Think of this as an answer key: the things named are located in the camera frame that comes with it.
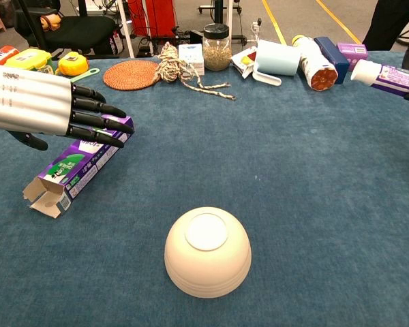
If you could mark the white red snack packet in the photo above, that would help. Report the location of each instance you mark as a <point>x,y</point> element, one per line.
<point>242,61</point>

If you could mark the white pole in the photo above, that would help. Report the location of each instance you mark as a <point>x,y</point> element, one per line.
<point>229,17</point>

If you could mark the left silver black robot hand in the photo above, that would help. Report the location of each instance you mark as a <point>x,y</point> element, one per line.
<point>27,102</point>

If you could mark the round woven orange coaster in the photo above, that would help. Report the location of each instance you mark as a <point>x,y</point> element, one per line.
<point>131,75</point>

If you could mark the white carton with red print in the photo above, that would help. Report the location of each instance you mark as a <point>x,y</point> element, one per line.
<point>191,56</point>

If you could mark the white power strip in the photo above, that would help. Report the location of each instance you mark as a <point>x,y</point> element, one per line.
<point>256,29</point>

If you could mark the light blue plastic mug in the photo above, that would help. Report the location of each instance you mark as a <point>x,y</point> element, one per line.
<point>277,59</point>

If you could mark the yellow lid green container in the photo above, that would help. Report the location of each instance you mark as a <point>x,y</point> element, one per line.
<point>27,58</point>

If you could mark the blue felt table mat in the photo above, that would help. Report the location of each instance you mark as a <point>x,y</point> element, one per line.
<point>293,170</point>

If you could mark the dark blue box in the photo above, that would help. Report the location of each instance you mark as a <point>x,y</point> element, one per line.
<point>334,54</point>

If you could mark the light green brush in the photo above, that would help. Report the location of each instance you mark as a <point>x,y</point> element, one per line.
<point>88,73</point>

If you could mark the small purple box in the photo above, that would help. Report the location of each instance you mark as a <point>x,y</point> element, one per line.
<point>352,52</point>

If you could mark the beige upturned bowl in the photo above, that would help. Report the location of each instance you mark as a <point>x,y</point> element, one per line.
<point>208,259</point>

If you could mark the white frame leg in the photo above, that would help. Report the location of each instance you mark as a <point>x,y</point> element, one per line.
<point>126,30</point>

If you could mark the black office chair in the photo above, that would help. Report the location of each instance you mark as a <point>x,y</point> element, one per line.
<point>82,30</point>

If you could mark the drink bottle yellow cap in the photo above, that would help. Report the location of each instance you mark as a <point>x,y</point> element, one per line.
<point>315,64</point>

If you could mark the yellow tape measure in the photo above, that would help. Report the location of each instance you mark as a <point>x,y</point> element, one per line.
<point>73,64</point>

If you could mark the person in black trousers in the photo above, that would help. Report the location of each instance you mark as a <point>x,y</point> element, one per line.
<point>385,24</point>

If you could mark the brown plush toy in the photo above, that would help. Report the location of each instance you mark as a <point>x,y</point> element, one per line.
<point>50,22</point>

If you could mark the purple cardboard box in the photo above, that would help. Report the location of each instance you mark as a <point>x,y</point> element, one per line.
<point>71,167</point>

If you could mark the purple white toothpaste tube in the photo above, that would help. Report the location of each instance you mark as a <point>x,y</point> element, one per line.
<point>388,76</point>

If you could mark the glass jar black lid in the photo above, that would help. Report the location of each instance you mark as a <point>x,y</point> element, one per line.
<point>217,51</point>

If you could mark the red cabinet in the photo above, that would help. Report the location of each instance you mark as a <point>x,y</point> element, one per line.
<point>156,17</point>

